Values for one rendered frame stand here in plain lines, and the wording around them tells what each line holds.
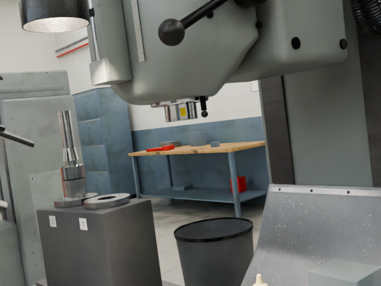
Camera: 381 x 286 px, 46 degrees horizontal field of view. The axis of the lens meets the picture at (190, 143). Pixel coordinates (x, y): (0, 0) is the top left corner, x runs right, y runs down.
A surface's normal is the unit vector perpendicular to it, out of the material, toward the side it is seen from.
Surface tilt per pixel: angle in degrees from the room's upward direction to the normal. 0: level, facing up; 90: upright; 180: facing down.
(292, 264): 44
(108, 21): 90
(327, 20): 90
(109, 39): 90
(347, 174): 90
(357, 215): 63
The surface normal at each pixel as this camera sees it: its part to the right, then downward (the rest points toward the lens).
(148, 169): -0.75, 0.13
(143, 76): -0.48, 0.35
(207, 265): -0.28, 0.15
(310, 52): 0.66, 0.11
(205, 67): 0.62, 0.50
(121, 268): 0.75, -0.06
